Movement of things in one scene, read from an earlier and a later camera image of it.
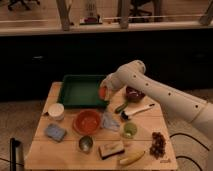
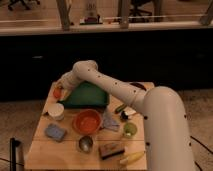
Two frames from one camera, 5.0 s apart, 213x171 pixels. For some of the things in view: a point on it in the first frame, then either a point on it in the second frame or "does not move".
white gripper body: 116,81 -> 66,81
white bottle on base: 91,15 does not move
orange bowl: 87,121 does not move
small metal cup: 85,143 does not move
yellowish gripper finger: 108,94 -> 65,94
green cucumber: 121,108 does not move
